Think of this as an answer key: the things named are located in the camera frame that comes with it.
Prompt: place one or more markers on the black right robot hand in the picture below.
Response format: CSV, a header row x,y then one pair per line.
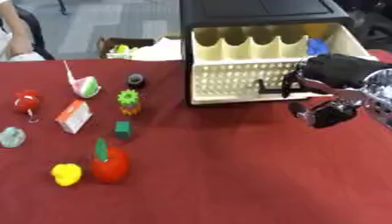
x,y
334,70

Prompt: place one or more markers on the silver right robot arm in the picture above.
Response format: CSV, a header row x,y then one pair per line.
x,y
380,93

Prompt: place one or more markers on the blue object in drawer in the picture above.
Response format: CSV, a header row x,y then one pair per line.
x,y
317,46

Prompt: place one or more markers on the pale compartment drawer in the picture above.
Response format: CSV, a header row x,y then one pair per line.
x,y
245,73

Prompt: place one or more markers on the black cabinet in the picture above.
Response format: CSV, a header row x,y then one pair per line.
x,y
255,11

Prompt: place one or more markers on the white bag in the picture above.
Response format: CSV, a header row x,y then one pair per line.
x,y
161,51

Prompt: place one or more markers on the black cylinder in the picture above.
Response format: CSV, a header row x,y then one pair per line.
x,y
136,80

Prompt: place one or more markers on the green and yellow toy pineapple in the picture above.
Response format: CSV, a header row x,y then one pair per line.
x,y
129,102

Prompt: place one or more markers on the green cube block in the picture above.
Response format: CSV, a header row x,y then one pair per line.
x,y
123,129

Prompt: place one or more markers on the red toy tomato green stem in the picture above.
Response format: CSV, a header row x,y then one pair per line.
x,y
109,163

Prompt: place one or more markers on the pink green white toy wedge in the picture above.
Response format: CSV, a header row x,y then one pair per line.
x,y
86,86

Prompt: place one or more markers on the orange and white box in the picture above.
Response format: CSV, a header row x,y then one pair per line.
x,y
74,116

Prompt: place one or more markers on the yellow toy fruit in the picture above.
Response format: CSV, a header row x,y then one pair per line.
x,y
67,174

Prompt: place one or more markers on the red toy cherry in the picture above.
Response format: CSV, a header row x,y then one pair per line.
x,y
25,103

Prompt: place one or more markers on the person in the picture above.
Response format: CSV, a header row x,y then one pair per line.
x,y
13,32

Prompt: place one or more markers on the pale green crumpled ball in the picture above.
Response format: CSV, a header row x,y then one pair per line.
x,y
11,137

